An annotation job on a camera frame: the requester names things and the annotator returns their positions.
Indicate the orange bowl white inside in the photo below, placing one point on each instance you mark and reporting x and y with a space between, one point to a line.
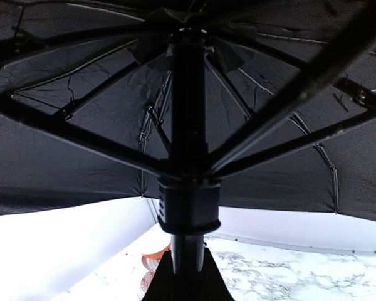
151 261

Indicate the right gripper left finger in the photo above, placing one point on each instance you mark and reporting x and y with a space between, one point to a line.
169 281

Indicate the red patterned bowl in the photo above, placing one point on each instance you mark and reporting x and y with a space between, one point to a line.
145 283

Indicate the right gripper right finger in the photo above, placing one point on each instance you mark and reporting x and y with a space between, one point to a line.
207 283

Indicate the cream and black umbrella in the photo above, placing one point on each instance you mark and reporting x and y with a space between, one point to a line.
200 104

